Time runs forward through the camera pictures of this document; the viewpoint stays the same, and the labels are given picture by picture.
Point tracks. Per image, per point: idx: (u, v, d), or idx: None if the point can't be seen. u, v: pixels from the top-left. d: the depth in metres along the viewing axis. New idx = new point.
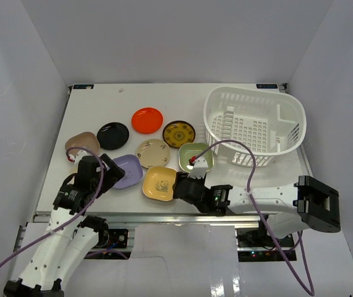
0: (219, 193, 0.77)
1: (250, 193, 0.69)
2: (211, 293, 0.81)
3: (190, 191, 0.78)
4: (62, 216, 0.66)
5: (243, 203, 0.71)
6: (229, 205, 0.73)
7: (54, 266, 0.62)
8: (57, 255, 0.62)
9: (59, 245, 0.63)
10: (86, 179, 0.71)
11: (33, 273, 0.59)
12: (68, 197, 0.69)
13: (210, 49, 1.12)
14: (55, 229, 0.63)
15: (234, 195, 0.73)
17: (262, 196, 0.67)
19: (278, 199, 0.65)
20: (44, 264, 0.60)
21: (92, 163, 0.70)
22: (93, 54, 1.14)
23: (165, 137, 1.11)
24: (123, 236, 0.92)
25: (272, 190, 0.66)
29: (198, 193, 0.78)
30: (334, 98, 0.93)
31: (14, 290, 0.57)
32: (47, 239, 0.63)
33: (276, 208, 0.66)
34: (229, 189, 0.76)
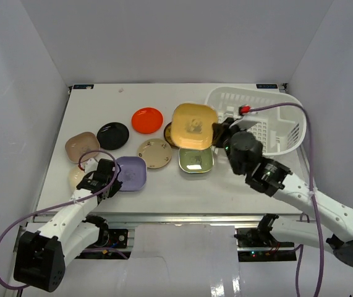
0: (274, 169, 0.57)
1: (314, 194, 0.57)
2: (211, 293, 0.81)
3: (253, 148, 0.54)
4: (84, 192, 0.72)
5: (297, 197, 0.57)
6: (282, 189, 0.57)
7: (68, 231, 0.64)
8: (73, 223, 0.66)
9: (78, 214, 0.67)
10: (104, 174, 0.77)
11: (51, 229, 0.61)
12: (90, 184, 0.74)
13: (211, 49, 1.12)
14: (78, 199, 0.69)
15: (291, 182, 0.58)
17: (327, 206, 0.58)
19: (340, 218, 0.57)
20: (63, 223, 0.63)
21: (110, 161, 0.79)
22: (93, 54, 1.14)
23: (167, 137, 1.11)
24: (123, 236, 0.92)
25: (337, 206, 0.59)
29: (257, 160, 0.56)
30: (334, 98, 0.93)
31: (31, 240, 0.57)
32: (68, 206, 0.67)
33: (327, 223, 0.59)
34: (287, 174, 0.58)
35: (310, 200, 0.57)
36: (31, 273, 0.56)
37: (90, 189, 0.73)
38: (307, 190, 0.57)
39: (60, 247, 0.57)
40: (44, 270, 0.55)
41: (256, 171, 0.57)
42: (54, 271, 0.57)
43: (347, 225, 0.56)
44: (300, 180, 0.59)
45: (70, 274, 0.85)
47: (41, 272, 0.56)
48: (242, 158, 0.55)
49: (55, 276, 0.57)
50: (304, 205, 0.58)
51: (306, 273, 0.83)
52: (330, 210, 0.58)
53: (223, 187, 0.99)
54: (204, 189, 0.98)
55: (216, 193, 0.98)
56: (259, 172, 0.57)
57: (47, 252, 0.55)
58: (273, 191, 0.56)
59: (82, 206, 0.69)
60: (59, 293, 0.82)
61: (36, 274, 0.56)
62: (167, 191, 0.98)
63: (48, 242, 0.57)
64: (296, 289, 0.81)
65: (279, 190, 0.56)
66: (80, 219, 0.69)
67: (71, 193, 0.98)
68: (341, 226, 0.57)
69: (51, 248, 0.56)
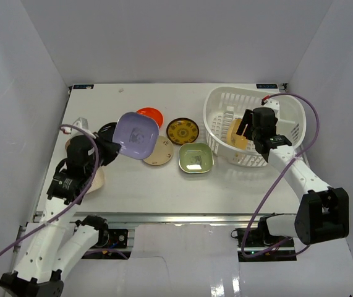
0: (279, 138, 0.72)
1: (295, 158, 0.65)
2: (211, 293, 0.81)
3: (261, 115, 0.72)
4: (57, 205, 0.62)
5: (280, 158, 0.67)
6: (274, 150, 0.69)
7: (49, 258, 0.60)
8: (54, 245, 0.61)
9: (55, 236, 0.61)
10: (77, 165, 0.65)
11: (29, 266, 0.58)
12: (63, 186, 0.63)
13: (211, 49, 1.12)
14: (50, 220, 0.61)
15: (282, 150, 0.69)
17: (299, 169, 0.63)
19: (303, 179, 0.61)
20: (39, 257, 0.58)
21: (81, 148, 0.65)
22: (93, 54, 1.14)
23: (170, 133, 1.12)
24: (123, 236, 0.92)
25: (312, 175, 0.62)
29: (264, 125, 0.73)
30: (334, 98, 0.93)
31: (10, 283, 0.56)
32: (42, 230, 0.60)
33: (297, 186, 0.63)
34: (287, 145, 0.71)
35: (288, 159, 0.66)
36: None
37: (64, 197, 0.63)
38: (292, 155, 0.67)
39: (40, 288, 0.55)
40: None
41: (264, 135, 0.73)
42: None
43: (305, 185, 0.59)
44: (292, 150, 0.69)
45: (70, 274, 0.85)
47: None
48: (256, 120, 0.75)
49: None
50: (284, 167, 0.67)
51: (307, 273, 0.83)
52: (300, 171, 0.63)
53: (223, 187, 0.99)
54: (204, 189, 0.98)
55: (216, 193, 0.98)
56: (267, 138, 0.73)
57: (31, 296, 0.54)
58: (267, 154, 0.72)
59: (56, 226, 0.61)
60: None
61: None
62: (167, 191, 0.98)
63: (28, 284, 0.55)
64: (296, 289, 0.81)
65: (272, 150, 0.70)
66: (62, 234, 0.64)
67: None
68: (300, 185, 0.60)
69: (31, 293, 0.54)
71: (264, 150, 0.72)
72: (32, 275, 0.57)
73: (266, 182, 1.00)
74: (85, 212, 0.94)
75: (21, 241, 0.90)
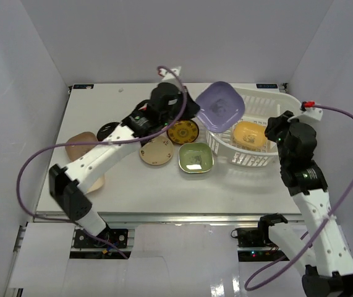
0: (312, 175, 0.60)
1: (328, 219, 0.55)
2: (211, 293, 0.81)
3: (303, 143, 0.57)
4: (125, 133, 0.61)
5: (311, 211, 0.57)
6: (305, 195, 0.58)
7: (96, 173, 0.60)
8: (104, 164, 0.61)
9: (110, 158, 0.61)
10: (155, 110, 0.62)
11: (77, 169, 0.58)
12: (136, 122, 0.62)
13: (211, 49, 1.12)
14: (114, 143, 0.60)
15: (314, 197, 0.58)
17: (330, 237, 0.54)
19: (331, 252, 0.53)
20: (90, 166, 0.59)
21: (164, 95, 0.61)
22: (93, 54, 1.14)
23: (170, 133, 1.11)
24: (123, 236, 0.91)
25: (340, 243, 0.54)
29: (300, 154, 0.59)
30: (334, 98, 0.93)
31: (56, 176, 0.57)
32: (102, 147, 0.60)
33: (318, 249, 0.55)
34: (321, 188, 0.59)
35: (319, 219, 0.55)
36: (58, 202, 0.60)
37: (133, 130, 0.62)
38: (324, 213, 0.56)
39: (78, 192, 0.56)
40: (65, 205, 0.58)
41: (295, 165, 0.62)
42: (75, 209, 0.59)
43: (331, 260, 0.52)
44: (326, 201, 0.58)
45: (70, 273, 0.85)
47: (65, 207, 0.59)
48: (290, 144, 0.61)
49: (78, 210, 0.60)
50: (313, 223, 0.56)
51: None
52: (329, 241, 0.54)
53: (223, 187, 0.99)
54: (204, 189, 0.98)
55: (216, 193, 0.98)
56: (297, 168, 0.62)
57: (68, 193, 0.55)
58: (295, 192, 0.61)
59: (116, 150, 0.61)
60: (59, 293, 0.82)
61: (61, 205, 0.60)
62: (167, 190, 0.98)
63: (68, 183, 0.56)
64: (295, 288, 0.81)
65: (302, 193, 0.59)
66: (115, 161, 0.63)
67: None
68: (326, 257, 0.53)
69: (69, 191, 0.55)
71: (292, 183, 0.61)
72: (76, 177, 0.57)
73: (266, 182, 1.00)
74: None
75: (21, 241, 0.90)
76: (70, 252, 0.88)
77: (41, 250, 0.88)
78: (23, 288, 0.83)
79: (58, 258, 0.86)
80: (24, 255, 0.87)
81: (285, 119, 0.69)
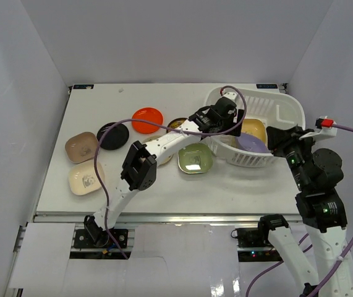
0: (333, 210, 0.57)
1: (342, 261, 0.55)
2: (211, 293, 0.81)
3: (327, 176, 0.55)
4: (192, 126, 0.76)
5: (324, 250, 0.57)
6: (321, 233, 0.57)
7: (167, 154, 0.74)
8: (174, 147, 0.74)
9: (179, 143, 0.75)
10: (216, 115, 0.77)
11: (155, 146, 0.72)
12: (201, 119, 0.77)
13: (211, 49, 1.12)
14: (184, 131, 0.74)
15: (332, 235, 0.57)
17: (339, 279, 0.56)
19: (338, 291, 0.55)
20: (164, 147, 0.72)
21: (227, 104, 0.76)
22: (93, 54, 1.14)
23: None
24: (123, 236, 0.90)
25: (348, 282, 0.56)
29: (323, 187, 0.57)
30: (334, 98, 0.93)
31: (138, 148, 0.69)
32: (175, 133, 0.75)
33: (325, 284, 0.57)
34: (339, 224, 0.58)
35: (332, 260, 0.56)
36: (131, 172, 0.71)
37: (199, 126, 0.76)
38: (339, 253, 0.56)
39: (154, 165, 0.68)
40: (138, 175, 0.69)
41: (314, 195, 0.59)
42: (144, 180, 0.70)
43: None
44: (342, 239, 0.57)
45: (70, 274, 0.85)
47: (136, 177, 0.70)
48: (312, 172, 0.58)
49: (146, 182, 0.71)
50: (324, 262, 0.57)
51: None
52: (339, 283, 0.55)
53: (223, 187, 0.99)
54: (204, 189, 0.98)
55: (216, 193, 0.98)
56: (316, 197, 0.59)
57: (147, 164, 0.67)
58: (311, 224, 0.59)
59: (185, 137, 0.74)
60: (59, 294, 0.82)
61: (133, 175, 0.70)
62: (167, 191, 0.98)
63: (148, 156, 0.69)
64: (295, 288, 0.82)
65: (318, 230, 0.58)
66: (178, 148, 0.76)
67: (71, 192, 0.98)
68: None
69: (149, 163, 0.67)
71: (308, 214, 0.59)
72: (154, 153, 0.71)
73: (266, 182, 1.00)
74: (85, 212, 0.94)
75: (21, 241, 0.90)
76: (70, 252, 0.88)
77: (41, 250, 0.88)
78: (23, 288, 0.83)
79: (58, 259, 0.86)
80: (23, 255, 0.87)
81: (296, 137, 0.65)
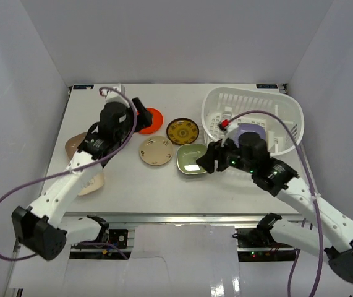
0: (280, 170, 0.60)
1: (316, 199, 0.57)
2: (211, 293, 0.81)
3: (257, 147, 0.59)
4: (84, 158, 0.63)
5: (300, 200, 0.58)
6: (285, 189, 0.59)
7: (63, 203, 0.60)
8: (69, 193, 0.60)
9: (73, 185, 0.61)
10: (108, 130, 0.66)
11: (43, 206, 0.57)
12: (93, 144, 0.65)
13: (211, 49, 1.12)
14: (75, 168, 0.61)
15: (294, 186, 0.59)
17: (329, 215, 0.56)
19: (337, 226, 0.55)
20: (56, 199, 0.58)
21: (114, 114, 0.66)
22: (93, 54, 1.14)
23: (170, 133, 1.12)
24: (123, 236, 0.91)
25: (339, 213, 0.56)
29: (263, 157, 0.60)
30: (333, 98, 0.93)
31: (23, 215, 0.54)
32: (65, 177, 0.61)
33: (326, 231, 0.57)
34: (293, 176, 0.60)
35: (310, 203, 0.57)
36: (29, 246, 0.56)
37: (92, 154, 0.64)
38: (310, 195, 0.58)
39: (51, 227, 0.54)
40: (39, 244, 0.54)
41: (260, 170, 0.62)
42: (51, 245, 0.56)
43: (344, 234, 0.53)
44: (305, 184, 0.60)
45: (70, 274, 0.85)
47: (38, 246, 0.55)
48: (247, 154, 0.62)
49: (54, 246, 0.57)
50: (308, 210, 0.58)
51: (306, 273, 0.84)
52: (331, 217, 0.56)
53: (222, 188, 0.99)
54: (203, 190, 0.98)
55: (216, 193, 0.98)
56: (265, 170, 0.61)
57: (40, 230, 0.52)
58: (274, 190, 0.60)
59: (80, 174, 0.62)
60: (59, 294, 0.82)
61: (33, 247, 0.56)
62: (167, 191, 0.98)
63: (38, 221, 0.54)
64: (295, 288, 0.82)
65: (282, 189, 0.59)
66: (78, 188, 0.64)
67: None
68: (337, 235, 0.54)
69: (41, 229, 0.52)
71: (269, 186, 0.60)
72: (44, 213, 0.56)
73: None
74: (85, 212, 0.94)
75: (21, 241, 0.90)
76: (70, 252, 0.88)
77: None
78: (23, 288, 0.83)
79: (58, 259, 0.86)
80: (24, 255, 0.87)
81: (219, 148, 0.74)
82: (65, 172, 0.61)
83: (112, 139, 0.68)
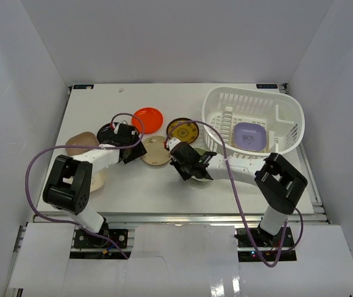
0: (204, 158, 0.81)
1: (226, 159, 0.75)
2: (211, 293, 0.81)
3: (178, 149, 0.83)
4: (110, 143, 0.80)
5: (218, 167, 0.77)
6: (208, 166, 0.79)
7: (95, 165, 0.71)
8: (99, 161, 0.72)
9: (104, 157, 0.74)
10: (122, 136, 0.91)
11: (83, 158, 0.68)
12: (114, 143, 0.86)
13: (210, 49, 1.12)
14: (107, 146, 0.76)
15: (215, 159, 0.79)
17: (236, 164, 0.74)
19: (245, 168, 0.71)
20: (93, 157, 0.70)
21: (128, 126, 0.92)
22: (93, 54, 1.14)
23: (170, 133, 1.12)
24: (123, 236, 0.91)
25: (245, 161, 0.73)
29: (186, 153, 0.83)
30: (333, 98, 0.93)
31: (64, 161, 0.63)
32: (97, 150, 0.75)
33: (245, 177, 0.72)
34: (214, 156, 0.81)
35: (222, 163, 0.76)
36: (59, 194, 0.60)
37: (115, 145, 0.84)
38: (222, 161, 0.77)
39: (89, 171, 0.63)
40: (75, 185, 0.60)
41: (193, 163, 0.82)
42: (80, 195, 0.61)
43: (250, 170, 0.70)
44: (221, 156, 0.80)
45: (70, 273, 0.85)
47: (70, 191, 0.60)
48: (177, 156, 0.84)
49: (80, 200, 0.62)
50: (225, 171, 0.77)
51: (306, 273, 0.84)
52: (237, 164, 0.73)
53: (222, 188, 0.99)
54: (203, 190, 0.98)
55: (216, 193, 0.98)
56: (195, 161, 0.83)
57: (84, 169, 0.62)
58: (207, 174, 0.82)
59: (109, 151, 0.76)
60: (59, 293, 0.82)
61: (62, 194, 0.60)
62: (167, 190, 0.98)
63: (80, 164, 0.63)
64: (296, 288, 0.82)
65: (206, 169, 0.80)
66: (102, 165, 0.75)
67: None
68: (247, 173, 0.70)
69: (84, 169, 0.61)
71: (202, 172, 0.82)
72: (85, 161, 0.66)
73: None
74: None
75: (21, 241, 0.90)
76: (70, 252, 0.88)
77: (40, 250, 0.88)
78: (23, 288, 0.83)
79: (58, 258, 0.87)
80: (24, 255, 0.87)
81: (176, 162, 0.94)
82: (98, 148, 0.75)
83: (124, 142, 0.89)
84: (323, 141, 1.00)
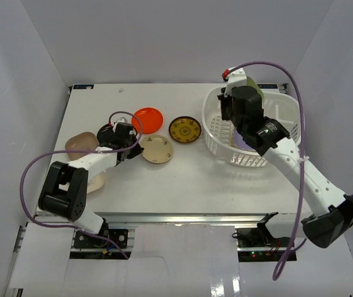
0: (272, 129, 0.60)
1: (303, 162, 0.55)
2: (211, 293, 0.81)
3: (248, 100, 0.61)
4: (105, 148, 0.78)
5: (285, 160, 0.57)
6: (274, 148, 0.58)
7: (91, 171, 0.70)
8: (97, 166, 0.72)
9: (101, 161, 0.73)
10: (121, 137, 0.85)
11: (78, 163, 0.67)
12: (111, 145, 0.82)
13: (211, 49, 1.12)
14: (102, 150, 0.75)
15: (285, 147, 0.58)
17: (311, 179, 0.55)
19: (318, 190, 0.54)
20: (89, 163, 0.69)
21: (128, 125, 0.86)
22: (93, 54, 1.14)
23: (172, 131, 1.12)
24: (123, 236, 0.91)
25: (322, 180, 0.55)
29: (251, 112, 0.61)
30: (334, 98, 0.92)
31: (59, 167, 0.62)
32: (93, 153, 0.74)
33: (308, 197, 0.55)
34: (284, 137, 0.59)
35: (295, 163, 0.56)
36: (55, 202, 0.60)
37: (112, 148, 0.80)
38: (297, 158, 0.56)
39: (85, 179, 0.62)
40: (70, 194, 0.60)
41: (251, 125, 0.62)
42: (76, 202, 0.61)
43: (324, 199, 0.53)
44: (294, 146, 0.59)
45: (70, 274, 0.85)
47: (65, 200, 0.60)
48: (239, 107, 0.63)
49: (77, 207, 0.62)
50: (289, 171, 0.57)
51: (306, 273, 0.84)
52: (312, 180, 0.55)
53: (222, 188, 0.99)
54: (203, 190, 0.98)
55: (216, 193, 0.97)
56: (256, 128, 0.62)
57: (80, 176, 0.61)
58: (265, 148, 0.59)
59: (106, 156, 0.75)
60: (59, 293, 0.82)
61: (58, 202, 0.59)
62: (167, 191, 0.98)
63: (75, 172, 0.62)
64: (296, 288, 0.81)
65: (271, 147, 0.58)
66: (99, 169, 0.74)
67: None
68: (317, 198, 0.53)
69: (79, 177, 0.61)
71: (257, 143, 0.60)
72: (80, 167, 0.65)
73: (266, 182, 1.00)
74: None
75: (21, 241, 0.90)
76: (70, 252, 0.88)
77: (40, 250, 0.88)
78: (23, 288, 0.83)
79: (58, 258, 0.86)
80: (24, 255, 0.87)
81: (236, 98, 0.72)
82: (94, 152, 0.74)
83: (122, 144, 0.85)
84: (323, 141, 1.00)
